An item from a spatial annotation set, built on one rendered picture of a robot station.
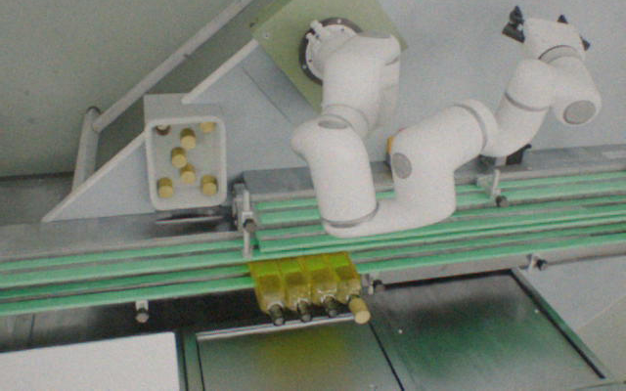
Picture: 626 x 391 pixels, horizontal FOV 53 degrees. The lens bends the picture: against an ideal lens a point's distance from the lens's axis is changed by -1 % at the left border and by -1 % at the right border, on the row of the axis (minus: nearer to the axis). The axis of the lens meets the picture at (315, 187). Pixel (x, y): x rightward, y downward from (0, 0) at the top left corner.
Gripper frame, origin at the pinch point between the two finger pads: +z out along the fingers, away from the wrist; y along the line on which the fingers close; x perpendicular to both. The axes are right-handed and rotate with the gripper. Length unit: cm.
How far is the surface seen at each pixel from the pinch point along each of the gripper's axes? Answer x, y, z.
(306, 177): 53, 35, 3
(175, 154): 47, 66, -2
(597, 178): 46, -41, 12
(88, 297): 70, 81, -28
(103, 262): 64, 78, -22
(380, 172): 51, 17, 7
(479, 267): 75, -17, 0
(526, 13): 15.2, -12.3, 33.0
